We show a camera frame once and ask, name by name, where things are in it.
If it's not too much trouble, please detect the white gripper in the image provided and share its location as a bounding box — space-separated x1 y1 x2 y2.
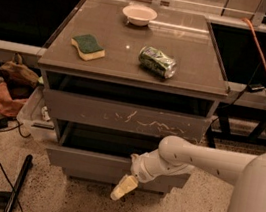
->
110 152 164 201

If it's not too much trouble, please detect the grey drawer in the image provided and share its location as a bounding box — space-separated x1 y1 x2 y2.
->
47 122 160 178
63 168 173 194
43 88 211 143

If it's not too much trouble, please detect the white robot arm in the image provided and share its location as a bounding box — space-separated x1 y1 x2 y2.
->
111 136 266 212

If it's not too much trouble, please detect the grey bottom drawer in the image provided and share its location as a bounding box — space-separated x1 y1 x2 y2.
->
63 168 173 194

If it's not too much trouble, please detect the grey top drawer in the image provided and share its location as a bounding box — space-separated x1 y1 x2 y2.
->
43 88 211 143

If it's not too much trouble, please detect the grey drawer cabinet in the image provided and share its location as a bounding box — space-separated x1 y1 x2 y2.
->
18 0 242 205

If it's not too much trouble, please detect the black stand leg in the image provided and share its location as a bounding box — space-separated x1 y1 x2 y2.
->
3 155 33 212

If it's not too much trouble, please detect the crushed green soda can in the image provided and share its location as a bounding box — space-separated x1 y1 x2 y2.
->
138 46 177 79

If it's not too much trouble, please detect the black power adapter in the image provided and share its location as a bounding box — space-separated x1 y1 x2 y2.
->
0 118 8 130

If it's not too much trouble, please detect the green yellow sponge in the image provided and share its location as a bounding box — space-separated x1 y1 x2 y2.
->
71 34 105 61

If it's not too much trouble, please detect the orange cloth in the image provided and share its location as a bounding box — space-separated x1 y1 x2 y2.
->
0 82 27 118

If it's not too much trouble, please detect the brown cloth bag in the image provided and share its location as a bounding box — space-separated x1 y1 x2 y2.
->
0 53 39 88

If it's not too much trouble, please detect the black power brick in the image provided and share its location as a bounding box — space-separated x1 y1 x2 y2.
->
247 83 265 93

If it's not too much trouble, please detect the white bowl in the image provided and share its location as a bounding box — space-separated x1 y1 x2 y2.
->
122 4 157 26

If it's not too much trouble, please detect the black table frame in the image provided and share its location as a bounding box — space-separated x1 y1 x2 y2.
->
202 67 266 159

